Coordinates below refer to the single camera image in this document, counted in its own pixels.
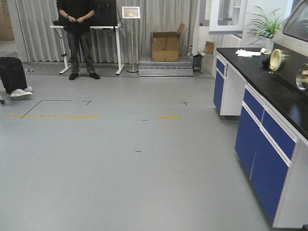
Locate sign stand with poster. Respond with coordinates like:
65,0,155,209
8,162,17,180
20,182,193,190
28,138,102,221
122,6,141,73

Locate grey curtain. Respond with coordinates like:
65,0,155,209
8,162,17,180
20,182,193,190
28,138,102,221
7,0,198,64

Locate white fume hood cabinet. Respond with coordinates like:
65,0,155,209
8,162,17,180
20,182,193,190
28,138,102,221
192,0,296,80

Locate stainless steel box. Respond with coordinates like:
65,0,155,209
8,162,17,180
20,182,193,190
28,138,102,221
193,51,214,75

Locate white standing desk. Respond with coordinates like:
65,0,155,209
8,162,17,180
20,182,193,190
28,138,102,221
50,25,125,76

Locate white paper towels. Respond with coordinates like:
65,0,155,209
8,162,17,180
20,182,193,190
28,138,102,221
235,49,261,57

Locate seated person's leg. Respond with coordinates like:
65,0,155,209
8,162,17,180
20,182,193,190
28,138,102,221
0,57,32,100

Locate large open cardboard box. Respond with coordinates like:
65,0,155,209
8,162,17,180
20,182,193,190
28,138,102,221
152,23,185,62

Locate small cardboard box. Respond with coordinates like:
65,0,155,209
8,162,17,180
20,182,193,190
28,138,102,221
204,41,215,54

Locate cream round object on bench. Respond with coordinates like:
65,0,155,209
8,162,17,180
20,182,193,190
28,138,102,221
262,49,286,71

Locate green potted plant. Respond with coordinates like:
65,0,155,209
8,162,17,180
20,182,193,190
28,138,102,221
245,6,285,44

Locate metal grating platform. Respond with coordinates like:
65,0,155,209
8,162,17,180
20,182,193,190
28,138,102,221
139,57,194,78

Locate blue and white lab bench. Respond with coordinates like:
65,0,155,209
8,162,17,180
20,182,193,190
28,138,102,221
214,48,308,229

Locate standing person in black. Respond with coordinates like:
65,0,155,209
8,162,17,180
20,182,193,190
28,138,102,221
57,0,100,80

